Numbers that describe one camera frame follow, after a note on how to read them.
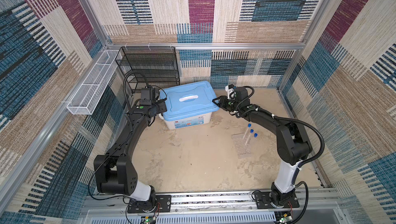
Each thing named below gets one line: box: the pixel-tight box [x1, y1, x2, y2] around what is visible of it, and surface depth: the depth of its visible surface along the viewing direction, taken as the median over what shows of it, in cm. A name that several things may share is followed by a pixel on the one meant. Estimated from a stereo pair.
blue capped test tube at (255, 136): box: [245, 132, 259, 146], surface depth 81 cm
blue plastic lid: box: [159, 81, 220, 121], surface depth 93 cm
